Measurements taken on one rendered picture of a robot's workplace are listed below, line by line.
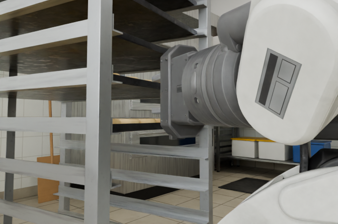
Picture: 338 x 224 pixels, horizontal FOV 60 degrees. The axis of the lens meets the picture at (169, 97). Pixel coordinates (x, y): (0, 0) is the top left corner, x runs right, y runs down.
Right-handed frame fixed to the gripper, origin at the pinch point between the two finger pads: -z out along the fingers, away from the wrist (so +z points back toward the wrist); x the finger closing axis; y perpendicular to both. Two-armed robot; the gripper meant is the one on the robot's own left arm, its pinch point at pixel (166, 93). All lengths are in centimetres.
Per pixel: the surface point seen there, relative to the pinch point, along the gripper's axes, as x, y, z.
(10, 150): -15, 18, -76
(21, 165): -13.5, 16.8, -32.4
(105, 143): -7.7, 5.7, -10.5
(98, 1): 15.7, 7.3, -10.0
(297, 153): -49, -301, -205
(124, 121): -4.3, -1.2, -19.9
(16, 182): -67, 6, -289
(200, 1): 32, -31, -34
